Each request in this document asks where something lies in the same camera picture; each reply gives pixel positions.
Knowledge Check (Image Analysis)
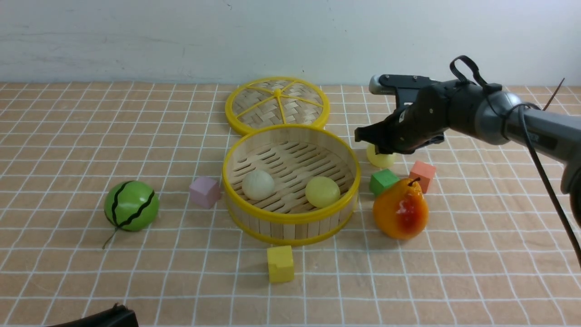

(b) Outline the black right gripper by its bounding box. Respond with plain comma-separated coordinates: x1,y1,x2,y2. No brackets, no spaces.
355,78,482,154

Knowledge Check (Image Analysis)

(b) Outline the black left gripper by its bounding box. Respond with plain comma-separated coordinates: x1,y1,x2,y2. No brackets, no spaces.
50,303,139,327

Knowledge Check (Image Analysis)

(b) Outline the yellow toy bun back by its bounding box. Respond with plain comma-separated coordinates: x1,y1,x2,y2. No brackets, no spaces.
366,144,397,169

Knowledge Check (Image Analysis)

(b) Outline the yellow toy bun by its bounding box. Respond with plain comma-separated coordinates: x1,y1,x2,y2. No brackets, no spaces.
305,176,341,208
366,144,397,169

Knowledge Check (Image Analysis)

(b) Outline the yellow toy bun front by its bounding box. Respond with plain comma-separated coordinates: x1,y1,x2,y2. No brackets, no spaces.
305,176,341,208

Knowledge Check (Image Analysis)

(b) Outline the white toy bun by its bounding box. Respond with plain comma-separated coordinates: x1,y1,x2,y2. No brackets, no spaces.
241,169,275,201

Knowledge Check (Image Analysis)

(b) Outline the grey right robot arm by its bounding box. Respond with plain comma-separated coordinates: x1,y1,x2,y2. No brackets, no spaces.
354,75,580,222

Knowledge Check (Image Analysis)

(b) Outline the bamboo steamer tray yellow rim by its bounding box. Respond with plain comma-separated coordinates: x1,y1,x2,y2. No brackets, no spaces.
222,124,361,246

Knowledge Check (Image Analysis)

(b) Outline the woven bamboo steamer lid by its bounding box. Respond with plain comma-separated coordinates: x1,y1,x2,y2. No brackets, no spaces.
225,76,330,136

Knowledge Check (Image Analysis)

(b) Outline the green wooden cube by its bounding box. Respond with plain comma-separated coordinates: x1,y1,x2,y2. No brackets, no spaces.
369,169,400,197

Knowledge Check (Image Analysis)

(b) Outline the orange wooden cube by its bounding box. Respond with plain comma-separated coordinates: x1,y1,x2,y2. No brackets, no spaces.
409,161,437,194

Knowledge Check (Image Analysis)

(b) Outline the orange toy pear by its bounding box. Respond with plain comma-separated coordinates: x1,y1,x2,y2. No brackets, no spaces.
372,177,429,240

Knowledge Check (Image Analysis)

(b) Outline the green toy watermelon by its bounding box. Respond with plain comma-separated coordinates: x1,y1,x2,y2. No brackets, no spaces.
102,180,160,249

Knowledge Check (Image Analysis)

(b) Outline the beige grid tablecloth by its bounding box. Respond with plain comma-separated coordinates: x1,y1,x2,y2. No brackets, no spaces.
0,82,580,327

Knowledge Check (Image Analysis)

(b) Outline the pink wooden cube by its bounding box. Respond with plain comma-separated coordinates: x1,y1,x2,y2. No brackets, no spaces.
189,176,221,209

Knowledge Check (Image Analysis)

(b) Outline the yellow wooden block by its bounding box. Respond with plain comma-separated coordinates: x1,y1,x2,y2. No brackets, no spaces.
267,245,295,283

